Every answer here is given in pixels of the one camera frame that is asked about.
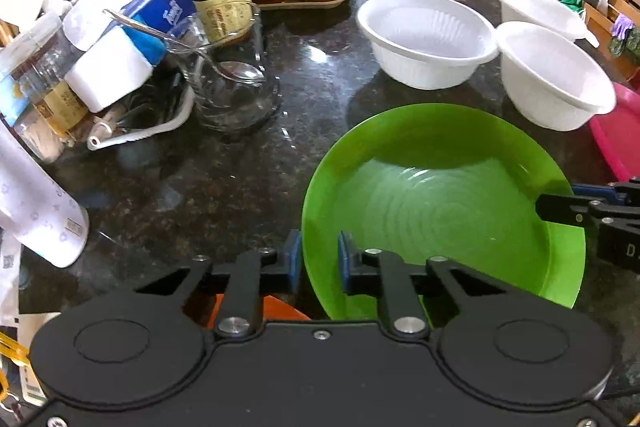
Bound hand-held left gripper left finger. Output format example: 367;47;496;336
134;229;303;339

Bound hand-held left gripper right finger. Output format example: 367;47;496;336
337;231;506;339

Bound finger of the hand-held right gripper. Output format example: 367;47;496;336
535;193;640;227
571;179;640;206

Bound green plate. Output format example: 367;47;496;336
301;103;587;322

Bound white ribbed bowl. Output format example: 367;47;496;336
356;0;500;90

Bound orange plate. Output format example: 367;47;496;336
182;294;311;328

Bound pink plate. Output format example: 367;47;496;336
589;82;640;182

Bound purple glove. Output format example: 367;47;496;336
612;13;635;40

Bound clear glass cup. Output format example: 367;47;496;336
167;4;281;130

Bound metal spoon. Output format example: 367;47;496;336
102;8;265;86

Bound white patterned paper roll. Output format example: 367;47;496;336
0;117;91;269

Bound blue tissue pack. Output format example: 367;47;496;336
64;0;206;114

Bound clear plastic jar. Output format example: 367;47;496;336
0;12;96;165

